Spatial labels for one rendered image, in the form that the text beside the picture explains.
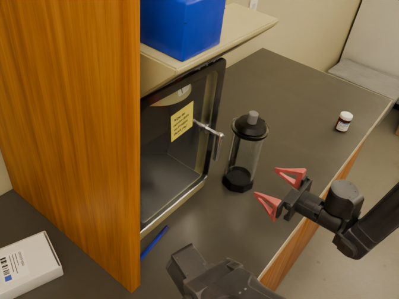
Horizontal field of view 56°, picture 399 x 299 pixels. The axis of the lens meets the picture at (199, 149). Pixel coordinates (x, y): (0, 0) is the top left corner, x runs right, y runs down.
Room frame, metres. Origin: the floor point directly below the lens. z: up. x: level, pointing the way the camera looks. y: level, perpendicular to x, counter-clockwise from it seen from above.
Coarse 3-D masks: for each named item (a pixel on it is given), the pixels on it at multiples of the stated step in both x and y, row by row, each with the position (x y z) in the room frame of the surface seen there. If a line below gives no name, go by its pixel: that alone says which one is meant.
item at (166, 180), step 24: (192, 72) 0.71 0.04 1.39; (216, 72) 0.78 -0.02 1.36; (168, 96) 0.64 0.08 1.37; (192, 96) 0.71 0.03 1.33; (216, 96) 0.79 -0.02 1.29; (144, 120) 0.58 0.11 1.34; (168, 120) 0.64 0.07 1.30; (192, 120) 0.72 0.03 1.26; (216, 120) 0.81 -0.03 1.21; (144, 144) 0.58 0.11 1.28; (168, 144) 0.65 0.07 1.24; (192, 144) 0.73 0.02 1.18; (144, 168) 0.59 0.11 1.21; (168, 168) 0.65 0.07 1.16; (192, 168) 0.74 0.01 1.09; (144, 192) 0.59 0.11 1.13; (168, 192) 0.66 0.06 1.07; (144, 216) 0.59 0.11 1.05
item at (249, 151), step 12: (240, 132) 0.82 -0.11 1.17; (240, 144) 0.82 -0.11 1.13; (252, 144) 0.82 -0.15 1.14; (228, 156) 0.86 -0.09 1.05; (240, 156) 0.82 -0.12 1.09; (252, 156) 0.82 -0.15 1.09; (228, 168) 0.84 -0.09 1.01; (240, 168) 0.82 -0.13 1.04; (252, 168) 0.83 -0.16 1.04; (228, 180) 0.83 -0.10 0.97; (240, 180) 0.82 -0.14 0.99
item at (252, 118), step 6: (246, 114) 0.89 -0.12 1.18; (252, 114) 0.85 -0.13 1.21; (258, 114) 0.86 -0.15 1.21; (240, 120) 0.86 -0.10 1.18; (246, 120) 0.86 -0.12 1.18; (252, 120) 0.85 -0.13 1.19; (258, 120) 0.87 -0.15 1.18; (240, 126) 0.84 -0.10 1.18; (246, 126) 0.83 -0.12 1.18; (252, 126) 0.84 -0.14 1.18; (258, 126) 0.84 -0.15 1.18; (264, 126) 0.85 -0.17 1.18; (246, 132) 0.82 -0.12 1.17; (252, 132) 0.82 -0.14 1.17; (258, 132) 0.82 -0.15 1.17; (264, 132) 0.84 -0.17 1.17
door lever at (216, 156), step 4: (208, 128) 0.77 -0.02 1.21; (204, 132) 0.76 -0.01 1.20; (212, 132) 0.76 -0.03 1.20; (216, 132) 0.76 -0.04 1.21; (220, 132) 0.76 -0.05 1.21; (216, 136) 0.75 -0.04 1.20; (220, 136) 0.74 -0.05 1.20; (216, 140) 0.75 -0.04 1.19; (220, 140) 0.74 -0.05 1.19; (216, 144) 0.74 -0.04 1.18; (220, 144) 0.74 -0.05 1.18; (216, 148) 0.74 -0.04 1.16; (220, 148) 0.75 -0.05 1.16; (216, 152) 0.74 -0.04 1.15; (216, 156) 0.74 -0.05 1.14; (216, 160) 0.74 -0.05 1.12
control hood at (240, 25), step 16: (224, 16) 0.73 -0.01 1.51; (240, 16) 0.75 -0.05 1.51; (256, 16) 0.76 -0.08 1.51; (224, 32) 0.66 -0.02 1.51; (240, 32) 0.66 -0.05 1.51; (256, 32) 0.69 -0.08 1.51; (144, 48) 0.55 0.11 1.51; (224, 48) 0.60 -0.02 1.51; (144, 64) 0.53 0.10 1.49; (160, 64) 0.51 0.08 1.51; (176, 64) 0.51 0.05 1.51; (192, 64) 0.53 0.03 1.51; (144, 80) 0.53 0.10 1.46; (160, 80) 0.51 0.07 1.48
